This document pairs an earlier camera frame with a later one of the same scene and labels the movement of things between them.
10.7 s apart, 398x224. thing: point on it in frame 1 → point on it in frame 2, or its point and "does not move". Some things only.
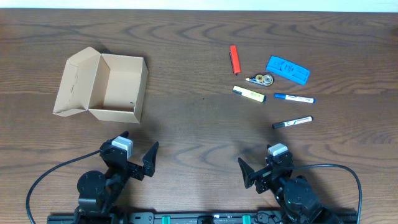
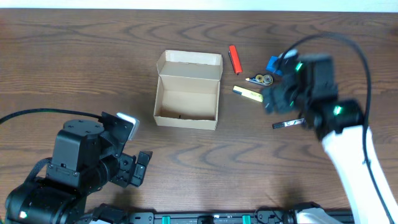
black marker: x=293 y=122 does not move
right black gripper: x=265 y=175 → x=285 y=94
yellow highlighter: x=249 y=94 does not move
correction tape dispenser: x=265 y=79 does not move
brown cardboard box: x=111 y=86 → x=188 y=90
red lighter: x=235 y=60 does not move
